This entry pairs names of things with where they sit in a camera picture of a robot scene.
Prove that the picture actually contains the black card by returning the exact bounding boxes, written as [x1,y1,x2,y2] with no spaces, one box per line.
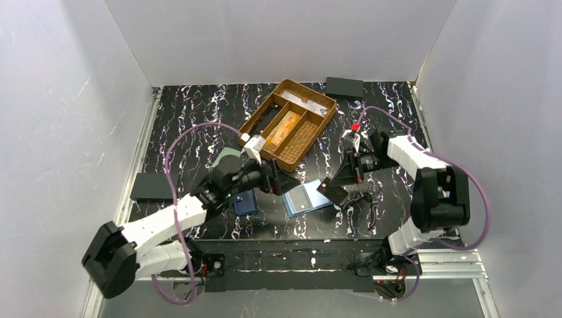
[317,177,349,205]

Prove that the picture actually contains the light blue card holder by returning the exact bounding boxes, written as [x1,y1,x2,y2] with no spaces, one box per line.
[282,179,333,218]

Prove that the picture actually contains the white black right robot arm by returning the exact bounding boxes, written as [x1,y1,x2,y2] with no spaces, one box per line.
[317,129,471,258]

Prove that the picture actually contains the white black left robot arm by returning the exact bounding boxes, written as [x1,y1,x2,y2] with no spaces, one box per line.
[81,155,301,299]

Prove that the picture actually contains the dark blue card holder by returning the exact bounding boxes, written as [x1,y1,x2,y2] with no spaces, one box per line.
[232,189,258,217]

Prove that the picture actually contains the green card holder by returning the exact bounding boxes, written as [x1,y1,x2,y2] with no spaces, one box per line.
[211,147,241,168]

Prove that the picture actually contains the orange cards in tray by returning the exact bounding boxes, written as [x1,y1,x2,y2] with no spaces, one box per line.
[264,110,302,147]

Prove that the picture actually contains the black cards in tray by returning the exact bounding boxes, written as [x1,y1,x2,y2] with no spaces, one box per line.
[249,103,282,136]

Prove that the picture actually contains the silver cards in tray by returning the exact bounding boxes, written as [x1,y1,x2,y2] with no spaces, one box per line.
[281,90,329,117]

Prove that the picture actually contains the woven brown divided tray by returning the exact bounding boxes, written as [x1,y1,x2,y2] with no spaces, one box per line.
[239,79,337,172]

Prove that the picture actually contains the black box at back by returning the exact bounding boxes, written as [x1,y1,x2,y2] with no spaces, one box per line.
[325,77,364,100]

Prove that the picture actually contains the black box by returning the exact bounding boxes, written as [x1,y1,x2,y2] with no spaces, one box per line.
[130,172,173,202]
[325,77,364,100]

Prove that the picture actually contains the black box at left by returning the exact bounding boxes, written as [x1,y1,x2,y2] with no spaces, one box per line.
[130,172,173,202]

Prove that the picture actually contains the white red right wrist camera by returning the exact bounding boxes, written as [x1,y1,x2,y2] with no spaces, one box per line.
[342,123,361,152]

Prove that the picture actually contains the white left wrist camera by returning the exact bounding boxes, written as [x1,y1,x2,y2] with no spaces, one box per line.
[241,133,266,165]

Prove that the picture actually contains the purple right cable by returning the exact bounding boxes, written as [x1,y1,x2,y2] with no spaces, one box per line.
[355,106,492,303]

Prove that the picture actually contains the purple cable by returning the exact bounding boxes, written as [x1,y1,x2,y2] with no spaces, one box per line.
[355,106,492,303]
[150,122,245,305]

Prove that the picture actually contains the aluminium base frame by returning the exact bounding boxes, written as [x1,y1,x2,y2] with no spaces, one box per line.
[83,240,498,317]

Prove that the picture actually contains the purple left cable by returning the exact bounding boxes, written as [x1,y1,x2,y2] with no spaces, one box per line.
[150,122,245,305]

